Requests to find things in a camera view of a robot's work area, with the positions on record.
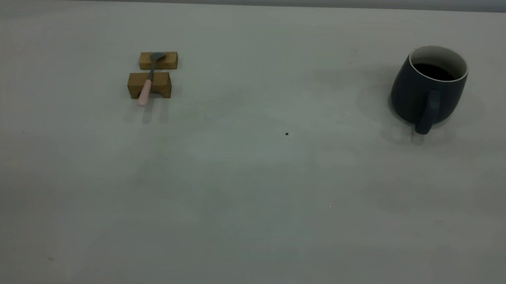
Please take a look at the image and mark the dark grey ceramic cup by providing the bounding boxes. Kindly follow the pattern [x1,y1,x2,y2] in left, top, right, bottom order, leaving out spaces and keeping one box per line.
[388,43,471,137]

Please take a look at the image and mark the notched wooden block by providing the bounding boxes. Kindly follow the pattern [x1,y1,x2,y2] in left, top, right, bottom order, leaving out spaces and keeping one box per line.
[127,70,173,101]

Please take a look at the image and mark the pink handled metal spoon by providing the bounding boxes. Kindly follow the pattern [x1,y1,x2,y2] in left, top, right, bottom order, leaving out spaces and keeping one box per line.
[137,51,167,108]

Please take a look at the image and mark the dark coffee liquid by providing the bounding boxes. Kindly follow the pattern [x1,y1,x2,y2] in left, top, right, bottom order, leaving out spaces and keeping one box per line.
[412,63,458,82]

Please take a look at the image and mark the small wooden block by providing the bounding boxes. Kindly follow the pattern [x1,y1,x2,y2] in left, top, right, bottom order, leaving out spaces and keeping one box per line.
[138,50,179,72]

